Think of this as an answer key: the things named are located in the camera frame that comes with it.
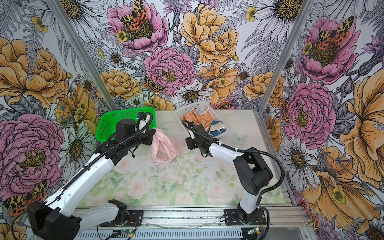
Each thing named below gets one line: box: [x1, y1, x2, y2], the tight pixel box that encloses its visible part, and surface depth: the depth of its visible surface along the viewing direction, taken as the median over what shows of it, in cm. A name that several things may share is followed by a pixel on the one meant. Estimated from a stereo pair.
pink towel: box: [148, 128, 180, 165], surface depth 82 cm
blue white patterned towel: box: [208, 120, 227, 138], surface depth 99 cm
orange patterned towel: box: [180, 109, 214, 132], surface depth 111 cm
